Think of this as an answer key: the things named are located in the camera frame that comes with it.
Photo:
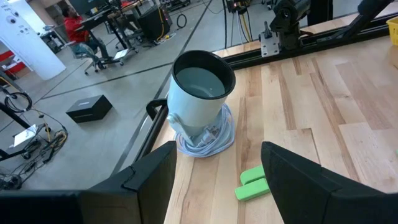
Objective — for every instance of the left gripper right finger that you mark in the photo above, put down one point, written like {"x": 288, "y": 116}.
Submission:
{"x": 311, "y": 199}

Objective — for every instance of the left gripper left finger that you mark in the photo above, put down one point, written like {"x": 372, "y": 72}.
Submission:
{"x": 124, "y": 202}

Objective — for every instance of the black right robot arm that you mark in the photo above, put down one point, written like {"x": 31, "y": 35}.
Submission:
{"x": 289, "y": 18}

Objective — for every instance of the black floor box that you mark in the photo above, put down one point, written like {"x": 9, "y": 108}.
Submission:
{"x": 90, "y": 109}

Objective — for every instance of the wheeled cart silver sheet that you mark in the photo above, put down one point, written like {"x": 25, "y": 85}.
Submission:
{"x": 25, "y": 136}

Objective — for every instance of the black stand bar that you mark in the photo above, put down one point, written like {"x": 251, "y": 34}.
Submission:
{"x": 15, "y": 116}

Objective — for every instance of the grey office chair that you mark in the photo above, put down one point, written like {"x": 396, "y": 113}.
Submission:
{"x": 84, "y": 51}

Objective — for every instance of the red shelf unit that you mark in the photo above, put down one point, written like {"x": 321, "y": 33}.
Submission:
{"x": 12, "y": 67}

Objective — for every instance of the person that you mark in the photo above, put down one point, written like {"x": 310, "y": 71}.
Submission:
{"x": 74, "y": 28}

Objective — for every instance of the black computer cabinet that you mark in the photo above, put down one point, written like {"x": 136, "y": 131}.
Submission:
{"x": 154, "y": 23}

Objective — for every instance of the white pillar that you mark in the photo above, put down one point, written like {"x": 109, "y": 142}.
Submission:
{"x": 31, "y": 46}

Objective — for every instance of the black office desk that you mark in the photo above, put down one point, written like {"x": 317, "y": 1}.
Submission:
{"x": 99, "y": 18}

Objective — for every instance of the yellow mesh basket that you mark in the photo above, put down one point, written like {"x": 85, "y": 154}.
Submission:
{"x": 393, "y": 31}

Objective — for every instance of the black tripod device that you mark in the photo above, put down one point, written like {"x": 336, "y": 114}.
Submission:
{"x": 236, "y": 6}

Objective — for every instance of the silver mounting bracket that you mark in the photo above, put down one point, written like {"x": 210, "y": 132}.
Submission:
{"x": 270, "y": 46}

